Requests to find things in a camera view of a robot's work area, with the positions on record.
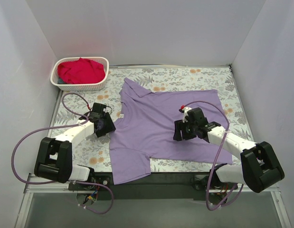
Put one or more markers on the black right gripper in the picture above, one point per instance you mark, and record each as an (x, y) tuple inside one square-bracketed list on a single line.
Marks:
[(179, 131)]

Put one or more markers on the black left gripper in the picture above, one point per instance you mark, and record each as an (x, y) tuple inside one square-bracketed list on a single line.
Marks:
[(109, 124)]

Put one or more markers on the purple t shirt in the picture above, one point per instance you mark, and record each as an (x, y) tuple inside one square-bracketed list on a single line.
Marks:
[(146, 128)]

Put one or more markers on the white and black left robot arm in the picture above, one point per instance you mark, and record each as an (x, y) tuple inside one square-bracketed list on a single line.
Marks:
[(55, 155)]

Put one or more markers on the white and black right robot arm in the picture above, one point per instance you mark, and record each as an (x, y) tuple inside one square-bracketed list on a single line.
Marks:
[(259, 168)]

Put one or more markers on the floral patterned table mat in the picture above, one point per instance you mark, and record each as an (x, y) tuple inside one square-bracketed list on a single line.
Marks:
[(94, 152)]

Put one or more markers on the white plastic basket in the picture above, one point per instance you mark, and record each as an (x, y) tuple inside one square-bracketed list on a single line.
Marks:
[(80, 87)]

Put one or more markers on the red t shirt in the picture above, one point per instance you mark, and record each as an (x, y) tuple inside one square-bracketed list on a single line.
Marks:
[(81, 71)]

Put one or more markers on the teal cloth in basket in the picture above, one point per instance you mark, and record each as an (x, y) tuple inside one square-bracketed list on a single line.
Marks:
[(60, 81)]

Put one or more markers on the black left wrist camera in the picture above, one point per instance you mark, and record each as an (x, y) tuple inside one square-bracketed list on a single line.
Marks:
[(98, 110)]

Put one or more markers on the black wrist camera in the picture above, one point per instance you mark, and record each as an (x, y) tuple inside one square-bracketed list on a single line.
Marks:
[(98, 110), (196, 116)]

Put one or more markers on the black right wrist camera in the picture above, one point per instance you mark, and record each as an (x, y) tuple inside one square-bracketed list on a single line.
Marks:
[(196, 116)]

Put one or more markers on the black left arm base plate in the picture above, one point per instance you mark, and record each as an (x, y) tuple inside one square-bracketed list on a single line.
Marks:
[(99, 179)]

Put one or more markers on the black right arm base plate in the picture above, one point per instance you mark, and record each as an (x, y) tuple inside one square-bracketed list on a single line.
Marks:
[(199, 182)]

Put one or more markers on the aluminium front frame rail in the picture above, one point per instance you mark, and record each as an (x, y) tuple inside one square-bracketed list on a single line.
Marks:
[(156, 179)]

